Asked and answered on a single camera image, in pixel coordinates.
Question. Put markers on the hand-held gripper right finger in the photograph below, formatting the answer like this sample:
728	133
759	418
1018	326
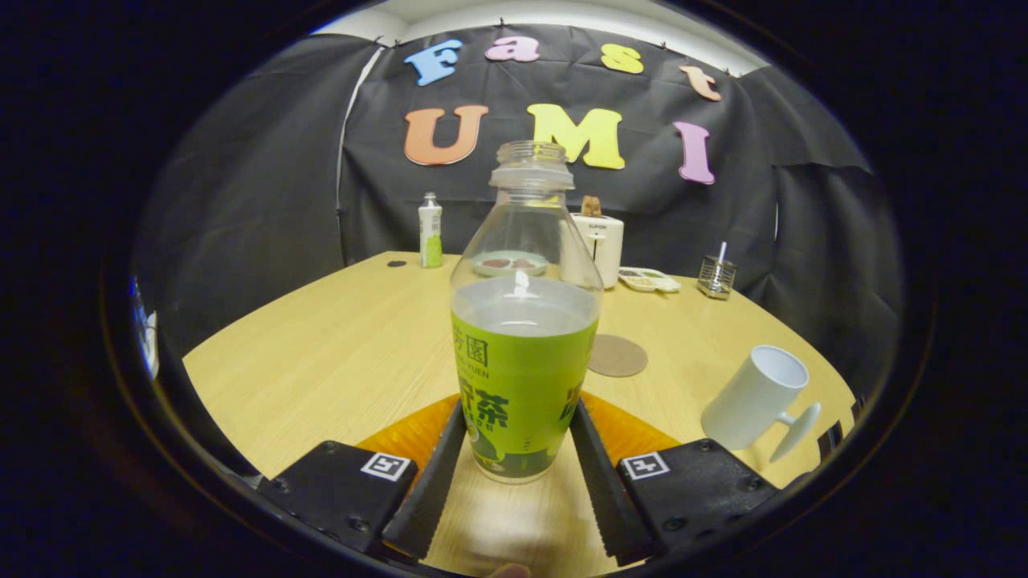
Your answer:
602	498

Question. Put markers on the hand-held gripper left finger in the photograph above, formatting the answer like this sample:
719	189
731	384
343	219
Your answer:
434	490

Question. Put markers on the green label juice bottle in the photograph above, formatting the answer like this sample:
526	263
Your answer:
522	377

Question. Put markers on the brown round coaster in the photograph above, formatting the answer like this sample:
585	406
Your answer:
620	356

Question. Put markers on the white cup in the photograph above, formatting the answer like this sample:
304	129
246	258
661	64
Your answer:
751	397

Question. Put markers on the small white green bottle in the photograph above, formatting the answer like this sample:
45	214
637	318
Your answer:
431	233

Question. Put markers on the wooden table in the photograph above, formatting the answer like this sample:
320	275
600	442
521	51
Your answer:
337	361

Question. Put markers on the white divided snack tray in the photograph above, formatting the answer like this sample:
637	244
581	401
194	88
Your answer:
649	280

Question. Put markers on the pale green plate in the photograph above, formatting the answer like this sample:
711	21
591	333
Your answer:
510	270

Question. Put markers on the small black clamp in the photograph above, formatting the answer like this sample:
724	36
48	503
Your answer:
830	440

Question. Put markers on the white toaster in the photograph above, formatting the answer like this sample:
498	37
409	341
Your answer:
609	249

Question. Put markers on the brown bread slice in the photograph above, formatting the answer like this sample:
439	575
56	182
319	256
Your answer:
592	206

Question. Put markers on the black backdrop cloth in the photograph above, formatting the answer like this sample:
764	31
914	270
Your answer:
265	201

